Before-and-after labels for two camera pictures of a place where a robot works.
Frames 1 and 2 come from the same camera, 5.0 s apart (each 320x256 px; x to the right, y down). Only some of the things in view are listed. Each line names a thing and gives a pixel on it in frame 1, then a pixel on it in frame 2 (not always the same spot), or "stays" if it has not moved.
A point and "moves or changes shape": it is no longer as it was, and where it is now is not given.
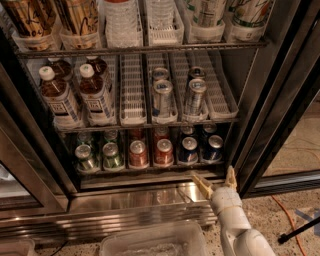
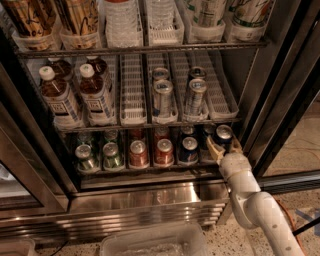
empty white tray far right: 221,99 stays
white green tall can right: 249,14 stays
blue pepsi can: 187,131 stays
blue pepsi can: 213,151 moves or changes shape
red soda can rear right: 161,132 stays
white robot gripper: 226,198 -> 232,165
